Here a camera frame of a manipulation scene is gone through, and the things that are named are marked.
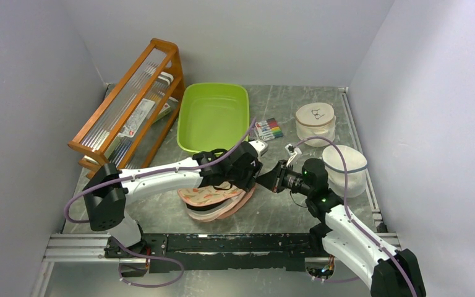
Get booklet in rack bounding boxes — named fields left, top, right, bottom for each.
left=118, top=98, right=156, bottom=138

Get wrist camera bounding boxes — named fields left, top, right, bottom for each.
left=249, top=140, right=268, bottom=158
left=285, top=144, right=302, bottom=166

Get wooden rack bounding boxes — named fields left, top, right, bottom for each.
left=69, top=38, right=186, bottom=178

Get white cylindrical mesh bag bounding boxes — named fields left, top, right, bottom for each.
left=295, top=102, right=336, bottom=141

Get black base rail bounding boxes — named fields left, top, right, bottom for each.
left=103, top=233, right=331, bottom=273

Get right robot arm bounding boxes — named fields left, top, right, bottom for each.
left=256, top=158, right=426, bottom=296

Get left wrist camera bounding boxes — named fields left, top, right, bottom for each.
left=249, top=140, right=268, bottom=158

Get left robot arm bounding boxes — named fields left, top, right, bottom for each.
left=83, top=140, right=267, bottom=257

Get green plastic tub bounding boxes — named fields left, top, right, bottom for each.
left=176, top=82, right=250, bottom=154

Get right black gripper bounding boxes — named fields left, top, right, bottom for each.
left=257, top=160, right=313, bottom=197

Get white round mesh bag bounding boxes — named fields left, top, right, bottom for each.
left=322, top=145, right=367, bottom=198

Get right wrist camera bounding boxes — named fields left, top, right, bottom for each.
left=285, top=144, right=302, bottom=166

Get marker pen pack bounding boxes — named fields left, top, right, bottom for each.
left=254, top=118, right=284, bottom=142

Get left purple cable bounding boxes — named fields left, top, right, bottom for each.
left=63, top=118, right=259, bottom=288

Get floral mesh laundry bag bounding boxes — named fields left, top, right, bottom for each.
left=177, top=183, right=256, bottom=222

